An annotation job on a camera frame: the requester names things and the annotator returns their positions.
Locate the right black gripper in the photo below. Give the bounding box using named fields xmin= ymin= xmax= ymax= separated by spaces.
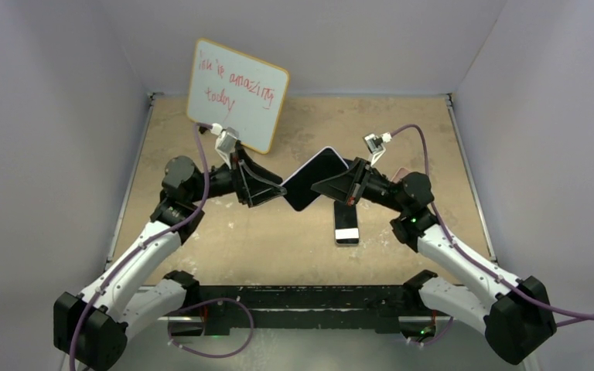
xmin=312 ymin=158 xmax=408 ymax=214

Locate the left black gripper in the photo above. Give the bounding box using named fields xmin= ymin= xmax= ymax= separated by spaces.
xmin=188 ymin=147 xmax=285 ymax=206

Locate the phone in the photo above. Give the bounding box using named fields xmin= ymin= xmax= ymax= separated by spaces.
xmin=281 ymin=146 xmax=349 ymax=212

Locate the black smartphone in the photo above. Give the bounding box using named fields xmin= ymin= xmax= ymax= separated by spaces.
xmin=333 ymin=201 xmax=360 ymax=246

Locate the pink phone case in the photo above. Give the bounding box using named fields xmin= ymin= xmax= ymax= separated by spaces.
xmin=391 ymin=167 xmax=410 ymax=182

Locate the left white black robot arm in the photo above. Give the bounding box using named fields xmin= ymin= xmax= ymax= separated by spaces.
xmin=53 ymin=144 xmax=286 ymax=370

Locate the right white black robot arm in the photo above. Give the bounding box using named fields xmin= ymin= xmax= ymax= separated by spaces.
xmin=312 ymin=158 xmax=557 ymax=365

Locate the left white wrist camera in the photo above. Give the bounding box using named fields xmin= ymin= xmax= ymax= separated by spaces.
xmin=210 ymin=123 xmax=238 ymax=166

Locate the white whiteboard with yellow frame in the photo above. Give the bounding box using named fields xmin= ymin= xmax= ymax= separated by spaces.
xmin=186 ymin=38 xmax=290 ymax=154

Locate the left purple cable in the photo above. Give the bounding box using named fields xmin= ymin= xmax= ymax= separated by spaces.
xmin=69 ymin=121 xmax=216 ymax=371

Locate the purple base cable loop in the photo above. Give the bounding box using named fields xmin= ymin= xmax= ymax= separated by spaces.
xmin=166 ymin=298 xmax=255 ymax=359

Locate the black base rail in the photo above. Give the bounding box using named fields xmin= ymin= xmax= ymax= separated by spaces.
xmin=185 ymin=285 xmax=431 ymax=335

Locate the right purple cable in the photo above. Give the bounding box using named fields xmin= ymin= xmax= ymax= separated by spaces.
xmin=389 ymin=124 xmax=594 ymax=328

